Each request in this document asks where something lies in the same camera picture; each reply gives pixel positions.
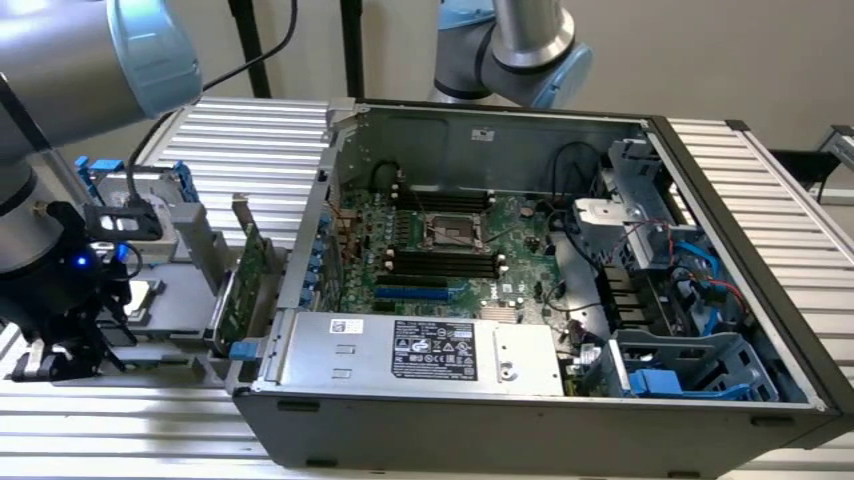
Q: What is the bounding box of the green graphics card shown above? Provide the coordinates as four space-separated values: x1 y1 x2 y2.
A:
210 192 284 353

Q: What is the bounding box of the silver power supply unit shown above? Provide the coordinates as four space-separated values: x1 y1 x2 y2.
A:
261 311 569 397

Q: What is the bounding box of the short black looped wire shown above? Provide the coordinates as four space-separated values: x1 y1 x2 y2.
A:
369 160 403 192

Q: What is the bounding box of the black camera cable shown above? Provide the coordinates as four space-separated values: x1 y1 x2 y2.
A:
125 0 299 211

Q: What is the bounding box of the blue expansion slot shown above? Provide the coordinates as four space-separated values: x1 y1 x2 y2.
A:
372 285 451 300

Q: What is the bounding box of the grey parts rack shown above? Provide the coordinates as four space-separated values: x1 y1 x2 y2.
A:
78 159 296 391

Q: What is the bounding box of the long black expansion slot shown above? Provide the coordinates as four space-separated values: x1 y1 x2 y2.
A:
375 274 452 289

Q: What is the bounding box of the hard disk with blue rails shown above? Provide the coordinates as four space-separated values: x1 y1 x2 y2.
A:
73 155 196 213

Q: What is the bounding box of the metal disk bay cage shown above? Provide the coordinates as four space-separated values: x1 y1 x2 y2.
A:
572 138 706 272

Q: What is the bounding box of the silver CPU chip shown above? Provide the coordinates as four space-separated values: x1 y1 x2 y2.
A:
124 278 166 323

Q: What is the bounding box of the black stand pole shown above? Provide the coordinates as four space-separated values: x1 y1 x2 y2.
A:
227 0 273 99
337 0 367 99

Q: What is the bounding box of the red wire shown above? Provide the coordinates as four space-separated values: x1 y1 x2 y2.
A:
703 278 751 323

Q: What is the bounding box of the blue disk bay latch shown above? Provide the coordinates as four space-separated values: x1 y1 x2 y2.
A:
628 368 684 400

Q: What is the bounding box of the blue SATA wire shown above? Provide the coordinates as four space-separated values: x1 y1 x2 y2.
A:
670 238 738 333

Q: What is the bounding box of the aluminium profile rail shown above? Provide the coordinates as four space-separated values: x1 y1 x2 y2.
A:
807 124 854 203

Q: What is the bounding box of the grey plastic disk bay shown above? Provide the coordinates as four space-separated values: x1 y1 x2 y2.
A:
604 327 783 403

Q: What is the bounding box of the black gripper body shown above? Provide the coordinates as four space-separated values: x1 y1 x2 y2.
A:
0 200 134 351

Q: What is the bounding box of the green motherboard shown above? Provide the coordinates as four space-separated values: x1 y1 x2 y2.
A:
324 187 579 322

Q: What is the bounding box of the open black PC case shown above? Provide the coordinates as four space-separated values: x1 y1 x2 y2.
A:
225 96 854 480

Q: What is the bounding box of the black fan shroud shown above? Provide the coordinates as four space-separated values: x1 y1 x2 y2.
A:
595 263 671 333

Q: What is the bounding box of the CPU socket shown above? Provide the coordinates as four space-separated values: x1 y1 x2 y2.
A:
415 211 487 250

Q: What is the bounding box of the black RAM slot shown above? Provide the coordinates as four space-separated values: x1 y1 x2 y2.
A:
393 193 495 202
384 253 501 264
384 266 501 277
393 187 495 196
384 260 501 270
384 247 501 257

